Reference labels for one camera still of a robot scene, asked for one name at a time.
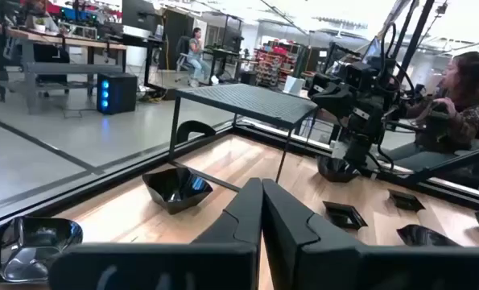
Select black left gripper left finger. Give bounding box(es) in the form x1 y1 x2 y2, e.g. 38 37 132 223
48 177 263 290

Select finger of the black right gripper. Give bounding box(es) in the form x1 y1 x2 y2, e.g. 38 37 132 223
330 82 355 118
308 74 333 118

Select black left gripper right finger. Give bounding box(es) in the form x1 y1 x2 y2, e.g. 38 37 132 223
262 178 479 290

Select black scalloped mini bowl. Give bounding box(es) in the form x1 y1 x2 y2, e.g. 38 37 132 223
316 155 361 184

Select black leaf-shaped mini plate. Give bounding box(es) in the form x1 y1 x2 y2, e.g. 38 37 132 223
395 223 462 248

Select black hexagonal mini bowl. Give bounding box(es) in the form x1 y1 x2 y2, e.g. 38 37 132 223
142 166 215 216

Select black round wavy mini plate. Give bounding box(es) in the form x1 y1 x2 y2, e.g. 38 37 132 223
0 215 85 284

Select white bin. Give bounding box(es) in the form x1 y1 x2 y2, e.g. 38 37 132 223
283 75 306 97

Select red parts bin shelf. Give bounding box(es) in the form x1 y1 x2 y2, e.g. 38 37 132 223
253 39 303 89

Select black perforated metal stand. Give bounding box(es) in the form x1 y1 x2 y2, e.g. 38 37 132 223
167 83 320 193

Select person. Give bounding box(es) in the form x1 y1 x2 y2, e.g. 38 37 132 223
378 51 479 198
185 27 213 88

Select black arched piece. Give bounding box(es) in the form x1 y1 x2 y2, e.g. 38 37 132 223
175 119 217 145

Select grey office chair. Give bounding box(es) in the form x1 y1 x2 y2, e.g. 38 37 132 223
175 35 196 84

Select black computer tower blue lights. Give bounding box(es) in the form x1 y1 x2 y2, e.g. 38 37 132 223
96 72 138 116

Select black monitor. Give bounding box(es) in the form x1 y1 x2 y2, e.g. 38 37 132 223
121 0 162 33

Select wooden top workbench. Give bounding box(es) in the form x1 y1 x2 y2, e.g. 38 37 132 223
0 20 128 102

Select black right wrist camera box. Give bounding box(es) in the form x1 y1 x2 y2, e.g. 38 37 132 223
345 60 381 92

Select black aluminium rig frame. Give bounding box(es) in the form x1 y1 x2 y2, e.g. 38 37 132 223
0 0 479 234

